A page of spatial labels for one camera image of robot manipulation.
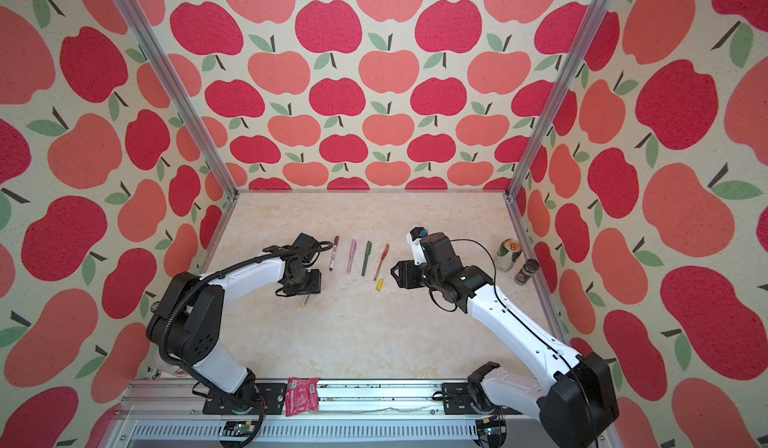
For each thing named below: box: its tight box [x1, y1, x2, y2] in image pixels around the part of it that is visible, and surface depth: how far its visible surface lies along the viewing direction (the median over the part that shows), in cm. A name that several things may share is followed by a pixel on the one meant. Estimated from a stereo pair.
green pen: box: [361, 240, 372, 277], surface depth 106 cm
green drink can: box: [495, 238, 523, 272], surface depth 94 cm
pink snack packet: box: [285, 377, 320, 417], surface depth 76 cm
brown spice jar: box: [514, 259, 540, 286], surface depth 90 cm
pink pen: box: [346, 239, 357, 275], surface depth 103 cm
